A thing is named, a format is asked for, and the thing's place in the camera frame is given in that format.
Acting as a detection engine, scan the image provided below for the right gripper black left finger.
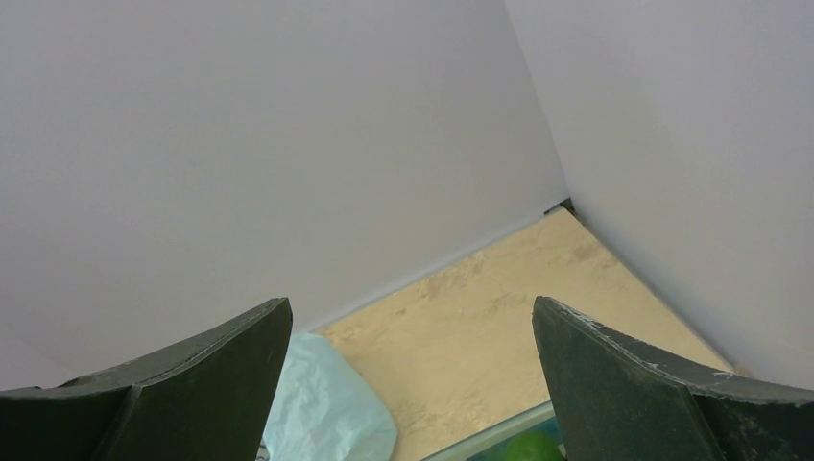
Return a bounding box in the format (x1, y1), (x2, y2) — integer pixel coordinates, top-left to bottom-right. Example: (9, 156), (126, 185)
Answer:
(1, 298), (293, 460)

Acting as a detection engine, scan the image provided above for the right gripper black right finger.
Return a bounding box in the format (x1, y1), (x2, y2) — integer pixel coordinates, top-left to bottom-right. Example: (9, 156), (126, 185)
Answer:
(532, 297), (813, 460)

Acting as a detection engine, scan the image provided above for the green fake lime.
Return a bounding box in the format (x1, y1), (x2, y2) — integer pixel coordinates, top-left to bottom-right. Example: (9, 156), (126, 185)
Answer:
(502, 432), (565, 461)

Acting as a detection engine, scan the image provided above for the blue plastic bag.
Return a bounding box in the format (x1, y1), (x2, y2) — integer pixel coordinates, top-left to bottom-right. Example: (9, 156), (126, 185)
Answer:
(256, 333), (398, 460)

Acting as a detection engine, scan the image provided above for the teal plastic tray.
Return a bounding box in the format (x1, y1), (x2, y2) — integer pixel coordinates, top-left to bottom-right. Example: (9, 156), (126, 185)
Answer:
(424, 401), (567, 461)

